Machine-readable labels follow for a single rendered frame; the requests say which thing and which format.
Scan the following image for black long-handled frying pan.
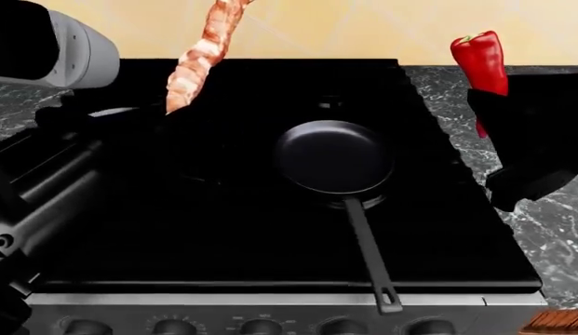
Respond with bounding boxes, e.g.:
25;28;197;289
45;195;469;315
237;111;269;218
272;119;404;315

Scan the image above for black stove knob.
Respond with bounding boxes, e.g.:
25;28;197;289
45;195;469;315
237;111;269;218
316;315;370;335
150;317;197;335
238;317;284;335
402;315;456;335
60;317;114;335

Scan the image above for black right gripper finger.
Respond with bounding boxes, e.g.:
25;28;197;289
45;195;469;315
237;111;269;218
466;87;509;124

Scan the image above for red bell pepper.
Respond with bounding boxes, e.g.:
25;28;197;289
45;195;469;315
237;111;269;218
450;30;510;140

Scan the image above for black stove with steel front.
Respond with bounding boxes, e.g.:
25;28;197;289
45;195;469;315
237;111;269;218
25;58;550;335

